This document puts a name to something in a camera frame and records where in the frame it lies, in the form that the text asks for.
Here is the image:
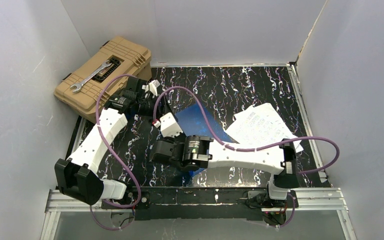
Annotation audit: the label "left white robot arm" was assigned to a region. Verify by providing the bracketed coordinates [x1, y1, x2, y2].
[54, 77, 163, 205]

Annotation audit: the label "silver open-end wrench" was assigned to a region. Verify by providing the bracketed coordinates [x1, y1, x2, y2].
[70, 60, 112, 93]

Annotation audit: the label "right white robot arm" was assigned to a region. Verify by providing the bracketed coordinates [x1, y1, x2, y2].
[150, 135, 300, 201]

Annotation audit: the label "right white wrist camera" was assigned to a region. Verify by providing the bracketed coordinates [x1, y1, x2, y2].
[152, 112, 184, 138]

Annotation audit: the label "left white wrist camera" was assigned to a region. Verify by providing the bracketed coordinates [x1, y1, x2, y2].
[142, 80, 161, 99]

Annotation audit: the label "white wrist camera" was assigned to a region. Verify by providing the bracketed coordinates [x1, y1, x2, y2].
[142, 80, 161, 99]
[152, 112, 184, 138]

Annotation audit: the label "tan plastic toolbox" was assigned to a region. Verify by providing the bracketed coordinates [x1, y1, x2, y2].
[54, 36, 152, 123]

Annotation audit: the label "white printed paper files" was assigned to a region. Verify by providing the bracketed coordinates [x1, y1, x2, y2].
[225, 103, 296, 147]

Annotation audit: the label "blue plastic folder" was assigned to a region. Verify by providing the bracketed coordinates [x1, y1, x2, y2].
[173, 103, 234, 178]

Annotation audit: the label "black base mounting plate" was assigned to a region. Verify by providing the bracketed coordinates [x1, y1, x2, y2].
[100, 187, 299, 222]

